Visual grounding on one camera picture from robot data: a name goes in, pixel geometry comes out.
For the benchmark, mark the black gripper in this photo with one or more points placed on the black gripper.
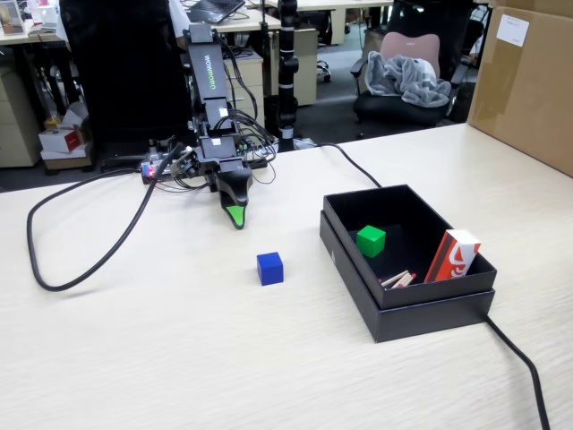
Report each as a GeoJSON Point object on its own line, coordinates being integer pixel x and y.
{"type": "Point", "coordinates": [218, 154]}

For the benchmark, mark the green cube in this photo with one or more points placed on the green cube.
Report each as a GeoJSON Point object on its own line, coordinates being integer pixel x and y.
{"type": "Point", "coordinates": [370, 242]}

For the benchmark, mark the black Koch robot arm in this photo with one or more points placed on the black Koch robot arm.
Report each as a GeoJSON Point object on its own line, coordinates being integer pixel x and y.
{"type": "Point", "coordinates": [210, 67]}

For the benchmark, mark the blue cube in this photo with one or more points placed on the blue cube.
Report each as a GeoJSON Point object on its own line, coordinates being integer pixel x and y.
{"type": "Point", "coordinates": [270, 269]}

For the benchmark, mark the controller circuit board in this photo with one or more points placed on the controller circuit board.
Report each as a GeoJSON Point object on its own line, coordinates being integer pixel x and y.
{"type": "Point", "coordinates": [154, 169]}

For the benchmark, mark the thick black segmented pole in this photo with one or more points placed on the thick black segmented pole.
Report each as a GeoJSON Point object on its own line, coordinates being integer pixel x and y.
{"type": "Point", "coordinates": [287, 67]}

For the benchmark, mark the narrow beige cabinet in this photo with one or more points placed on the narrow beige cabinet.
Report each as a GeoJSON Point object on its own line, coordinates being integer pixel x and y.
{"type": "Point", "coordinates": [306, 67]}

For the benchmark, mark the thin black stand pole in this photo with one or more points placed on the thin black stand pole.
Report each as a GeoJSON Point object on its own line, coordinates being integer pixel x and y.
{"type": "Point", "coordinates": [265, 45]}

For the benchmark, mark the tall black chair back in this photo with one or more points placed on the tall black chair back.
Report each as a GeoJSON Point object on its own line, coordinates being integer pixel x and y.
{"type": "Point", "coordinates": [125, 76]}

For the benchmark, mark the black cardboard box tray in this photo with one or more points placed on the black cardboard box tray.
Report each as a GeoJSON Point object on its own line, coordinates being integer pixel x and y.
{"type": "Point", "coordinates": [403, 206]}

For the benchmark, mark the flat brown cardboard carton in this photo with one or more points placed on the flat brown cardboard carton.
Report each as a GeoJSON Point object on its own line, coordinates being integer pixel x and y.
{"type": "Point", "coordinates": [67, 160]}

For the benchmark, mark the wooden match red tip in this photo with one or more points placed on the wooden match red tip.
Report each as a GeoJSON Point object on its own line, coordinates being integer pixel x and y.
{"type": "Point", "coordinates": [408, 277]}
{"type": "Point", "coordinates": [394, 277]}
{"type": "Point", "coordinates": [401, 281]}

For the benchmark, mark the black office chair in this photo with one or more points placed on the black office chair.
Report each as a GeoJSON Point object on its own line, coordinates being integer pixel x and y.
{"type": "Point", "coordinates": [394, 112]}

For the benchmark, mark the white and red small box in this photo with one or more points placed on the white and red small box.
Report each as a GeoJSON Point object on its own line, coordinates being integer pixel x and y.
{"type": "Point", "coordinates": [62, 141]}

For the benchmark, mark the black laptop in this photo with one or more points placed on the black laptop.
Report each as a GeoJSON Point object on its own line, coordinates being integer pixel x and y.
{"type": "Point", "coordinates": [215, 11]}

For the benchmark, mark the grey crumpled blanket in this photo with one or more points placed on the grey crumpled blanket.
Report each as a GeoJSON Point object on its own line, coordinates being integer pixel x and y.
{"type": "Point", "coordinates": [412, 83]}

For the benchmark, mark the black open box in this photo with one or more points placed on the black open box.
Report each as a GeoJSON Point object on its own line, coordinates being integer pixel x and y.
{"type": "Point", "coordinates": [425, 320]}

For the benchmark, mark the red and white matchbox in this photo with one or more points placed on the red and white matchbox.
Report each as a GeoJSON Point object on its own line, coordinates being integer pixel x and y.
{"type": "Point", "coordinates": [454, 257]}

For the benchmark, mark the wide beige drawer cabinet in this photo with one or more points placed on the wide beige drawer cabinet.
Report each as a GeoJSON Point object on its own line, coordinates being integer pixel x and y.
{"type": "Point", "coordinates": [15, 125]}

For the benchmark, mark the pink chair back cushion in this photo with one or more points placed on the pink chair back cushion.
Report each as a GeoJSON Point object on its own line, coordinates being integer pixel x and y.
{"type": "Point", "coordinates": [409, 45]}

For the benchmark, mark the framed picture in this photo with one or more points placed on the framed picture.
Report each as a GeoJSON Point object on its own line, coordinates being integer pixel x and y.
{"type": "Point", "coordinates": [11, 17]}

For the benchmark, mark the large brown cardboard box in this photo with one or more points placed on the large brown cardboard box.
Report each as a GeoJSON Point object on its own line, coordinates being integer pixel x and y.
{"type": "Point", "coordinates": [528, 98]}

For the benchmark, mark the white shipping label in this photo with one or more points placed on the white shipping label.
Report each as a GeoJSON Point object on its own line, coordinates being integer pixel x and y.
{"type": "Point", "coordinates": [512, 30]}

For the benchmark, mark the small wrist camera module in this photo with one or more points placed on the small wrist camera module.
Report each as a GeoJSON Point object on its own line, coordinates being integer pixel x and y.
{"type": "Point", "coordinates": [185, 163]}

